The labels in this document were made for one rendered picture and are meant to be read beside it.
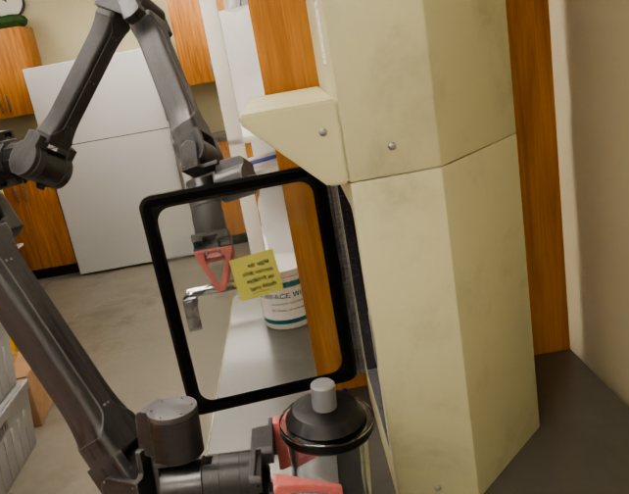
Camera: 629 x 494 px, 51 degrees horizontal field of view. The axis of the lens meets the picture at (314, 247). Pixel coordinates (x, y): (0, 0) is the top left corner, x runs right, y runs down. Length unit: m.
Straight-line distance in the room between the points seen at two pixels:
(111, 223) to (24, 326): 5.16
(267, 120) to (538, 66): 0.59
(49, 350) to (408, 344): 0.44
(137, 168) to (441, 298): 5.11
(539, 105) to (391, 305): 0.53
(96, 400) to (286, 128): 0.39
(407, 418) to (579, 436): 0.32
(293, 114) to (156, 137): 5.02
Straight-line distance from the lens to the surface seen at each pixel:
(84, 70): 1.49
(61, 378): 0.84
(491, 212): 0.91
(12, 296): 0.85
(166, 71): 1.34
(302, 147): 0.78
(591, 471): 1.06
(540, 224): 1.27
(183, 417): 0.76
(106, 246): 6.06
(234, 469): 0.79
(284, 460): 0.87
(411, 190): 0.80
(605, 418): 1.17
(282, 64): 1.14
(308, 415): 0.76
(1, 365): 3.28
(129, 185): 5.89
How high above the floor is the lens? 1.57
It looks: 17 degrees down
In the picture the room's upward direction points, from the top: 10 degrees counter-clockwise
